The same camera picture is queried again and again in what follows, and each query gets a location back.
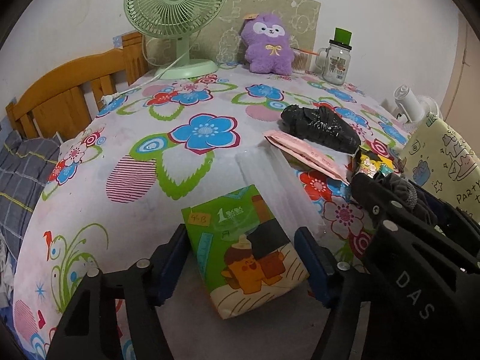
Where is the yellow cartoon snack pack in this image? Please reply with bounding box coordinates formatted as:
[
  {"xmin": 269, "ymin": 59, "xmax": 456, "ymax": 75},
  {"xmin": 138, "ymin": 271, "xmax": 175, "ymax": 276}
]
[{"xmin": 352, "ymin": 148, "xmax": 395, "ymax": 178}]

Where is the pink paper packet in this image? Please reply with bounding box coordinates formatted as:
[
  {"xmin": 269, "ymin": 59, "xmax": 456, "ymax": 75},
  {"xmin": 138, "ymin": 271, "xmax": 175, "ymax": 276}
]
[{"xmin": 264, "ymin": 130, "xmax": 349, "ymax": 185}]

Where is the green tissue pack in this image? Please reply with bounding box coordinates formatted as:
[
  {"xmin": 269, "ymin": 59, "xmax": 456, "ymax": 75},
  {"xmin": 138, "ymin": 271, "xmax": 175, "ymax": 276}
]
[{"xmin": 181, "ymin": 184, "xmax": 308, "ymax": 320}]

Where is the black plastic bag bundle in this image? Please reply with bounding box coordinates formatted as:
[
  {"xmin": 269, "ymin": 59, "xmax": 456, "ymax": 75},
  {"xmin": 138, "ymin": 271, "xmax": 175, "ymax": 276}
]
[{"xmin": 281, "ymin": 105, "xmax": 361, "ymax": 155}]

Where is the clear plastic bag roll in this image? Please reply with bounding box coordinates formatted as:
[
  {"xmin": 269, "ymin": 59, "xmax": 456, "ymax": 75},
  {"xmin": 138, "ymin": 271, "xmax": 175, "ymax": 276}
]
[{"xmin": 235, "ymin": 145, "xmax": 326, "ymax": 241}]

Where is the white small fan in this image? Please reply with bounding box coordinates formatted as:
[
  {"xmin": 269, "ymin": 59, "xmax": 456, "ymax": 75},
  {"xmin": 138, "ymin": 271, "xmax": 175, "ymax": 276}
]
[{"xmin": 394, "ymin": 85, "xmax": 443, "ymax": 133}]

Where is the crumpled white cloth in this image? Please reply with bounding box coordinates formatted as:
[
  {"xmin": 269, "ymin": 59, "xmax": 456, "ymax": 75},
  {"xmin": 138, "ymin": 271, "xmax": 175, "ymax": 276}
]
[{"xmin": 0, "ymin": 236, "xmax": 14, "ymax": 309}]

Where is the glass jar green lid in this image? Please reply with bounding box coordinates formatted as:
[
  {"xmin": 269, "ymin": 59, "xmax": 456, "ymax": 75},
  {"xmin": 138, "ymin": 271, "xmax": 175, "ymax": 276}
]
[{"xmin": 316, "ymin": 28, "xmax": 352, "ymax": 86}]

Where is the floral tablecloth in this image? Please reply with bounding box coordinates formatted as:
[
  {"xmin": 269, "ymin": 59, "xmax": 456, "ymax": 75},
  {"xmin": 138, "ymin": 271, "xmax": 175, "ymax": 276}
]
[{"xmin": 13, "ymin": 64, "xmax": 409, "ymax": 359}]

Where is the cotton swab container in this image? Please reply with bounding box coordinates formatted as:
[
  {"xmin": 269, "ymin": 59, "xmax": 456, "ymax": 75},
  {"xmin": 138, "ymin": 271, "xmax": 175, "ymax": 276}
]
[{"xmin": 292, "ymin": 47, "xmax": 318, "ymax": 73}]

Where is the grey plaid pillow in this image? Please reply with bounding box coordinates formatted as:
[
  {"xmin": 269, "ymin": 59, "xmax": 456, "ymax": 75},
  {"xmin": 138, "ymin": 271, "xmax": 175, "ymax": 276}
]
[{"xmin": 0, "ymin": 130, "xmax": 59, "ymax": 259}]

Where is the purple plush toy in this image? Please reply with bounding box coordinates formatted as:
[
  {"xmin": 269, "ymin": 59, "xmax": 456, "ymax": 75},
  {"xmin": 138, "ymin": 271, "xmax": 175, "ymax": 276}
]
[{"xmin": 241, "ymin": 13, "xmax": 295, "ymax": 76}]

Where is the green desk fan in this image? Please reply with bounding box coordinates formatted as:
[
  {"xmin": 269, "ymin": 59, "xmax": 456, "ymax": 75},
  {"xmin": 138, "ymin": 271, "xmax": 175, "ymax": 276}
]
[{"xmin": 124, "ymin": 0, "xmax": 225, "ymax": 80}]

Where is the green cartoon wall sheet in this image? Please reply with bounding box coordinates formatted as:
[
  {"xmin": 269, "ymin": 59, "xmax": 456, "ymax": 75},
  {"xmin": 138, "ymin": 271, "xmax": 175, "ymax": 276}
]
[{"xmin": 145, "ymin": 0, "xmax": 322, "ymax": 73}]

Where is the white fan power cable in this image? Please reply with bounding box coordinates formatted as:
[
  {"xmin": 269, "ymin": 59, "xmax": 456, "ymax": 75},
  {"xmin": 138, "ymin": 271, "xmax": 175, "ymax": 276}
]
[{"xmin": 100, "ymin": 25, "xmax": 202, "ymax": 107}]

